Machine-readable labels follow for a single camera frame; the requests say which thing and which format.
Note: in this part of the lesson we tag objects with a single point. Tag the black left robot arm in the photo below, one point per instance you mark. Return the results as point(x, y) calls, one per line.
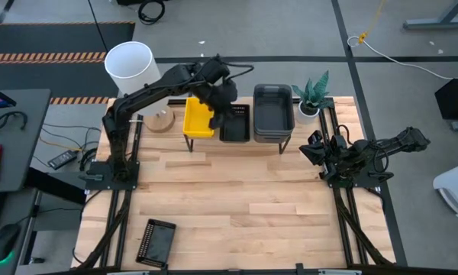
point(145, 89)

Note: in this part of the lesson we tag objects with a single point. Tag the black front frame bar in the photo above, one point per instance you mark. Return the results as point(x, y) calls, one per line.
point(404, 269)

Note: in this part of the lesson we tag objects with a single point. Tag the black floor mat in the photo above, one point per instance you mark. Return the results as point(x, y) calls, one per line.
point(42, 38)

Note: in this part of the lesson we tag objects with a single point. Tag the black power adapter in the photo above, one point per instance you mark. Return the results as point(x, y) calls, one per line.
point(63, 159)

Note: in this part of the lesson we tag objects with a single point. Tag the grey table leg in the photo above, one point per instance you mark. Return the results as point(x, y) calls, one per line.
point(435, 23)

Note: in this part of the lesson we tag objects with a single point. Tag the black desk leg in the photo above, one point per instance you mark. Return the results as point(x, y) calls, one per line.
point(57, 187)

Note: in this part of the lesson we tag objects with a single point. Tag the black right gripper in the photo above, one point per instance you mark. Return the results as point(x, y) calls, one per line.
point(336, 151)

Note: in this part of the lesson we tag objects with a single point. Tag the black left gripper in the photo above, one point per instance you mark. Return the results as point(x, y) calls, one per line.
point(219, 95)

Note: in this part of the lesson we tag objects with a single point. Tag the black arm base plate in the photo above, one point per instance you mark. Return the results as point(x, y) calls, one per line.
point(103, 179)
point(351, 182)

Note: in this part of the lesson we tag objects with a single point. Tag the black aluminium frame rails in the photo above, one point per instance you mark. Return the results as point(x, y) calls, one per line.
point(118, 214)
point(351, 214)

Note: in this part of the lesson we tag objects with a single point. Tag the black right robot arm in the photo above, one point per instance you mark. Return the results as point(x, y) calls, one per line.
point(385, 147)

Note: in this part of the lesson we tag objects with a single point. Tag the round wooden lamp base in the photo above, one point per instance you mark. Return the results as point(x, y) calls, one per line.
point(160, 123)

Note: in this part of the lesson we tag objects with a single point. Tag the yellow plastic basket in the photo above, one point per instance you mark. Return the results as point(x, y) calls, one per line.
point(196, 118)

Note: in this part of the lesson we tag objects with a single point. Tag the white cylindrical lamp shade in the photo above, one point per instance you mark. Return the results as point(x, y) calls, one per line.
point(128, 65)

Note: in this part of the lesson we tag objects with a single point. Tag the wooden shelf with black frame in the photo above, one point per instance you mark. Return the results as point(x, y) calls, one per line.
point(246, 100)

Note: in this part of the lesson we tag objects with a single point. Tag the black plastic basket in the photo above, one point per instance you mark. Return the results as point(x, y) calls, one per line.
point(236, 130)
point(156, 244)

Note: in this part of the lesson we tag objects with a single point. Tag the black box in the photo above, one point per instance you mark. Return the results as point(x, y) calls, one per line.
point(456, 99)

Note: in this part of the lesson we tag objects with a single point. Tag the green plant in white pot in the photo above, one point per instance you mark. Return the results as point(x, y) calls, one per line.
point(313, 91)

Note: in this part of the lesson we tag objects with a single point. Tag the grey desk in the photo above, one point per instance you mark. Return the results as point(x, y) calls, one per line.
point(23, 153)

